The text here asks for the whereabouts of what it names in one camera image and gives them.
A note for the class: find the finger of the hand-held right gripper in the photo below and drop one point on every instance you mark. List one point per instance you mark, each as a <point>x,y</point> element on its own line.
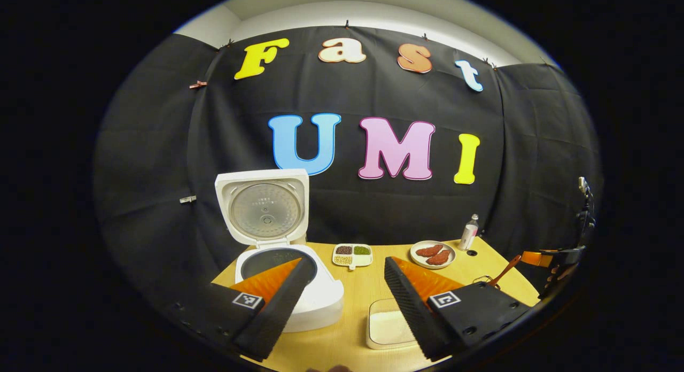
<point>556,280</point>
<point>537,258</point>

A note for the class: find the white rice cooker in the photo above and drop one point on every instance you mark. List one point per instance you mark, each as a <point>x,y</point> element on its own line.
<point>264,209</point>

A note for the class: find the clear tray of white rice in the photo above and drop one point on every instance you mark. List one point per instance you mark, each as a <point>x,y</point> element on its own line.
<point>387,326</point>

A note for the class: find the clear bottle with pink label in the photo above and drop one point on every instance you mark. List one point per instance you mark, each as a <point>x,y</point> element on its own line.
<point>468,234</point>

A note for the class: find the white round plate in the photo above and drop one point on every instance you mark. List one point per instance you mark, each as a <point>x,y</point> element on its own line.
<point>417,258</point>

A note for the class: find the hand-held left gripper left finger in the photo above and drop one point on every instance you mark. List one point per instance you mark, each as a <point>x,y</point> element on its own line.
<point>278,308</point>

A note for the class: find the red meat slice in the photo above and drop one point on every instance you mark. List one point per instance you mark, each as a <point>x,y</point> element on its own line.
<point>439,257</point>
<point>429,250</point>

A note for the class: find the orange cloth clip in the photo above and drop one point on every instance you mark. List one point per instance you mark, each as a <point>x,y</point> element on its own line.
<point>197,84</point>

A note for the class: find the white divided bean dish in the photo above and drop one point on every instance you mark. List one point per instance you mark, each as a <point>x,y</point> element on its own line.
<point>366,260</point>

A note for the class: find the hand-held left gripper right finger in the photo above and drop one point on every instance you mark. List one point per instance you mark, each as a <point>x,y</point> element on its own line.
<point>409,308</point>

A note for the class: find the silver cloth clip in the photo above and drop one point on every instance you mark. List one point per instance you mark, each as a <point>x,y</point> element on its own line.
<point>187,199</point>

